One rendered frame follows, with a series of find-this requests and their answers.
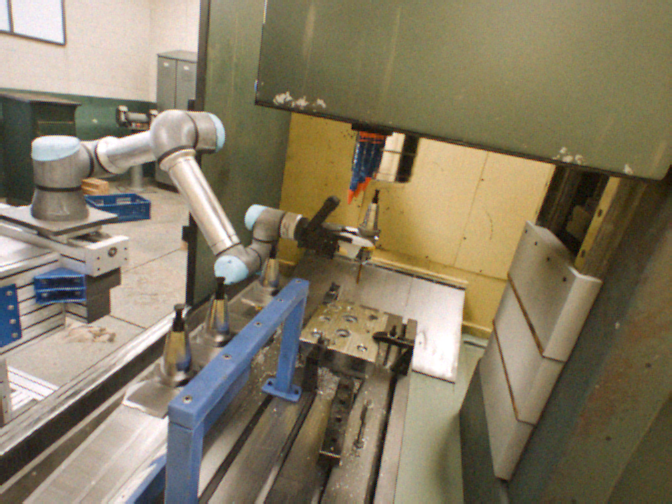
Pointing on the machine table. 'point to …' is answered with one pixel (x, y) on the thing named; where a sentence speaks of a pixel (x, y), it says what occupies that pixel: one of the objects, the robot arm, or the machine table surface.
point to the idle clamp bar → (333, 438)
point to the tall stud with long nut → (364, 421)
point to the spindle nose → (394, 158)
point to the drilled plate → (339, 354)
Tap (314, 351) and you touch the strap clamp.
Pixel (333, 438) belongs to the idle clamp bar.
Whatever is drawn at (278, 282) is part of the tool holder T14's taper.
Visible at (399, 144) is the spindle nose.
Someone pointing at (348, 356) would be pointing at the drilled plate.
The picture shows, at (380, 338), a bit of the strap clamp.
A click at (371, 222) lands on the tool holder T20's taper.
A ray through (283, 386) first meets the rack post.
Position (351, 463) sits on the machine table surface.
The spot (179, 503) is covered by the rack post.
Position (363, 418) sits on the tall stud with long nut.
